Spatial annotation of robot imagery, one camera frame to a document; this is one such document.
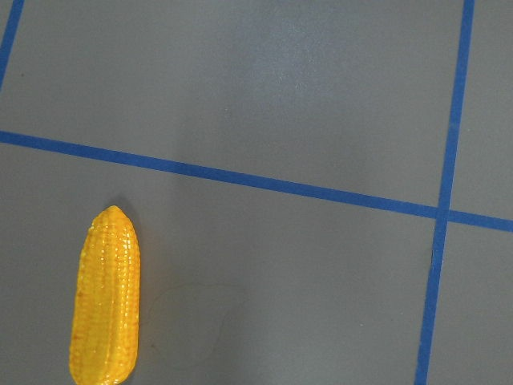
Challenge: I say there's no yellow toy corn cob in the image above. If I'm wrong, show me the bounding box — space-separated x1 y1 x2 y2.
69 205 141 384

